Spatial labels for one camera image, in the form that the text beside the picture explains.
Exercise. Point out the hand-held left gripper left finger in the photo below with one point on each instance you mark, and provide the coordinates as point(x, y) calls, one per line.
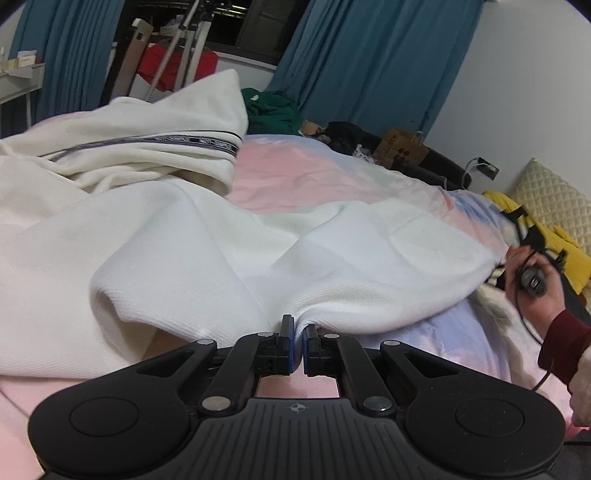
point(288, 344)

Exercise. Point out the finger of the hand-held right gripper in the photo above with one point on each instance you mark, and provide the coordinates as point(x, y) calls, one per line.
point(526, 228)

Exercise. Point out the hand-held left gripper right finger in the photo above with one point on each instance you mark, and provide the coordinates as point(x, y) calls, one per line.
point(307, 351)

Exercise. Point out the white knit garment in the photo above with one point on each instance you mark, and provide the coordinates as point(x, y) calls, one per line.
point(184, 254)

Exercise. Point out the person's right forearm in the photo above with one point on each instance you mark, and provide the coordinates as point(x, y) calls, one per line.
point(568, 341)

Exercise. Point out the dark clothes pile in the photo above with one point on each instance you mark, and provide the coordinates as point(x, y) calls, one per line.
point(346, 134)

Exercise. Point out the green clothes pile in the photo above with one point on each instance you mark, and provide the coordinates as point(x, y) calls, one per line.
point(272, 110)

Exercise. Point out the person's right hand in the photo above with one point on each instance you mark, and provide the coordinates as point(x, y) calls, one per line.
point(551, 307)

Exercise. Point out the cream quilted pillow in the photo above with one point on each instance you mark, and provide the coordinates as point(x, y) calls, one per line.
point(549, 194)

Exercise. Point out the yellow cloth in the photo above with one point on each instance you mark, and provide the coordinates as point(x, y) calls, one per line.
point(574, 258)

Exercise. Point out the black bench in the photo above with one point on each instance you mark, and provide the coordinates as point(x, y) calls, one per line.
point(443, 168)

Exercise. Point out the brown cardboard box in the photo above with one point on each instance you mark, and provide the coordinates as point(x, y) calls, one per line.
point(399, 148)

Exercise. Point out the pastel bed blanket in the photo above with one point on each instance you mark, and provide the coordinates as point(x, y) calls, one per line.
point(286, 170)

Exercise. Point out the brown plush toy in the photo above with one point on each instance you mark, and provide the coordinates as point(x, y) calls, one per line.
point(311, 128)

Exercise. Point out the blue curtain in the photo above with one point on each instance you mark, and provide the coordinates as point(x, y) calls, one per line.
point(369, 64)
point(74, 50)

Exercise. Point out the white steamer pole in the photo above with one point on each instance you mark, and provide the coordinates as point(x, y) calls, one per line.
point(191, 50)

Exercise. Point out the red cloth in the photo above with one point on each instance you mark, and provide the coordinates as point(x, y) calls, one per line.
point(152, 60)

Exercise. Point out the dark window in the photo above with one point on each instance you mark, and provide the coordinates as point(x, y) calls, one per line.
point(240, 23)

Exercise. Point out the flat cardboard piece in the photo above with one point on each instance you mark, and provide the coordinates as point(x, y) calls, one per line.
point(131, 55)

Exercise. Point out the white side desk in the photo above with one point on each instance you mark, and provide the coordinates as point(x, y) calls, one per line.
point(18, 81)

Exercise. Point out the wall socket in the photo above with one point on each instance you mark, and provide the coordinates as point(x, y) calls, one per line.
point(488, 170)

